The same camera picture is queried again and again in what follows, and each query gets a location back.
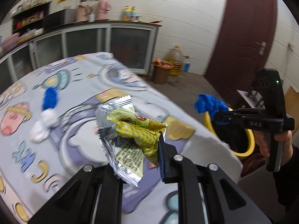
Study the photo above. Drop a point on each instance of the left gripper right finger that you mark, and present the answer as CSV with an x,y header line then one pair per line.
x,y
166,153

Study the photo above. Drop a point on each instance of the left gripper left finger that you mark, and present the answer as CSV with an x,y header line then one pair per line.
x,y
110,178

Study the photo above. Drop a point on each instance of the yellow silver snack wrapper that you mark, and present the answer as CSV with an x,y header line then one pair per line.
x,y
127,139

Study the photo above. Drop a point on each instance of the blue trash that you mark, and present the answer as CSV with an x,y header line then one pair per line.
x,y
50,99
210,104

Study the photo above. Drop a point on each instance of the white tissue ball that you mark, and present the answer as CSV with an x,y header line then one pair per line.
x,y
41,129

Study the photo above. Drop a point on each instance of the person's right forearm black sleeve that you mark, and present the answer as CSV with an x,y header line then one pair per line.
x,y
286,182

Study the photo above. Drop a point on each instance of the yellow rimmed black trash bin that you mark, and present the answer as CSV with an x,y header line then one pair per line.
x,y
240,140

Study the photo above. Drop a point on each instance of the kitchen counter cabinet glass doors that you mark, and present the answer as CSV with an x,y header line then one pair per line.
x,y
131,43

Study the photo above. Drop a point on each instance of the person's right hand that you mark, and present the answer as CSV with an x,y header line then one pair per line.
x,y
284,137

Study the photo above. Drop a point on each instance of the brown waste basket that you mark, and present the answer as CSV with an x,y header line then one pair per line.
x,y
161,71

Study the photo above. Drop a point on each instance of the small water bottle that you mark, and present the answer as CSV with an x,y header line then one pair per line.
x,y
186,64

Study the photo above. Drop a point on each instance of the dark red wooden door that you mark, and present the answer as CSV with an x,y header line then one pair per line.
x,y
242,47

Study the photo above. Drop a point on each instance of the large cooking oil jug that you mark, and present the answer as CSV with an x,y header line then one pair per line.
x,y
175,56

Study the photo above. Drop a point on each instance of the yellow detergent bottles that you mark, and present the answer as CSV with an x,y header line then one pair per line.
x,y
129,14

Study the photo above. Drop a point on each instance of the pink thermos right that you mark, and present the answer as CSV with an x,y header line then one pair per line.
x,y
103,8

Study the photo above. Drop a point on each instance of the pink thermos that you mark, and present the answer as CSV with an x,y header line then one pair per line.
x,y
103,8
83,11

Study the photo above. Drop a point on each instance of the pink thermos left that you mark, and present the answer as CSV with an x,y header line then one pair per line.
x,y
83,11

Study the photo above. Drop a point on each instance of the black microwave oven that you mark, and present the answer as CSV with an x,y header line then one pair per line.
x,y
59,18

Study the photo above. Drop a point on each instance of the pink plastic basin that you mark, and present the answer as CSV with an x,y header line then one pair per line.
x,y
10,42

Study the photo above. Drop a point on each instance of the black spice shelf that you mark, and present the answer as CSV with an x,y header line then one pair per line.
x,y
32,18

